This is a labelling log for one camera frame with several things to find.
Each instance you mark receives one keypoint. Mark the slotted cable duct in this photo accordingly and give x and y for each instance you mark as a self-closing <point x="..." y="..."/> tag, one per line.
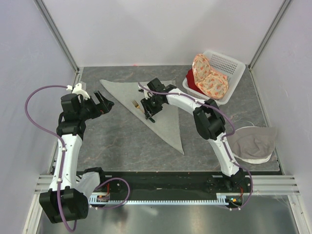
<point x="100" y="201"/>

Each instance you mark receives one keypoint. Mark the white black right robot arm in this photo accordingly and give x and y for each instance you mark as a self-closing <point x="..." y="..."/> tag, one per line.
<point x="209" y="122"/>

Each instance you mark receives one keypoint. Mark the floral patterned cloth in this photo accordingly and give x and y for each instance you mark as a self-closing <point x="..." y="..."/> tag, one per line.
<point x="211" y="82"/>

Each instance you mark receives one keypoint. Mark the grey cloth napkin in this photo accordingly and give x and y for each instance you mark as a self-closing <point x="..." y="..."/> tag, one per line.
<point x="166" y="124"/>

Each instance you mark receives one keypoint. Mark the taupe grey cloth pile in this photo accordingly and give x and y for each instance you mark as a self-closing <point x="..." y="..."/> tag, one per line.
<point x="253" y="143"/>

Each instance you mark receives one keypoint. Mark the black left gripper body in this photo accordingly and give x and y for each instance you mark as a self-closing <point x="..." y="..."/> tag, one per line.
<point x="89" y="110"/>

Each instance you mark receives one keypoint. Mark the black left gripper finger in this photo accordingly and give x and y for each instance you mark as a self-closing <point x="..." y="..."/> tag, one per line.
<point x="98" y="96"/>
<point x="105" y="99"/>

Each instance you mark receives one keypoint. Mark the white cloth under pile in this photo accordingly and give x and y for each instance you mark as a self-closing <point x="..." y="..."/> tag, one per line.
<point x="256" y="160"/>

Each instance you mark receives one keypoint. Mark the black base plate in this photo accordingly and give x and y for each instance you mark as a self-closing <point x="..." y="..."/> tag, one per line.
<point x="208" y="181"/>

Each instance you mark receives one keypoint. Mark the gold fork green handle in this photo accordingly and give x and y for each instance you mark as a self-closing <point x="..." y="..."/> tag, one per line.
<point x="136" y="105"/>

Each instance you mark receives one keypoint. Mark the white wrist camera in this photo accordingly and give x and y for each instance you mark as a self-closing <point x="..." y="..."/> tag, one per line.
<point x="79" y="89"/>
<point x="147" y="94"/>

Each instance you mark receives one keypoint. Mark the red cloth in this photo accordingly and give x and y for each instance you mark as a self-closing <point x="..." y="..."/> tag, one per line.
<point x="191" y="82"/>

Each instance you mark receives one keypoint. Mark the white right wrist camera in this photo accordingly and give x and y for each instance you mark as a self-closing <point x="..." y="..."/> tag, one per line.
<point x="147" y="94"/>

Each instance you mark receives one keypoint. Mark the white plastic basket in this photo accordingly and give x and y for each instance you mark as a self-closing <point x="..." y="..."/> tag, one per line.
<point x="229" y="66"/>

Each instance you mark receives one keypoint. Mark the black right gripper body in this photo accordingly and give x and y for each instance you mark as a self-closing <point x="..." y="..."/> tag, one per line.
<point x="152" y="104"/>

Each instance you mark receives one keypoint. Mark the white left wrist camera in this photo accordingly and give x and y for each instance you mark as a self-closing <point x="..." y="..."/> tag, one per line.
<point x="79" y="89"/>

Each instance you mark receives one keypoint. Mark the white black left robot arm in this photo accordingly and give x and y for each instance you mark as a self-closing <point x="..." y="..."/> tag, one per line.
<point x="67" y="199"/>

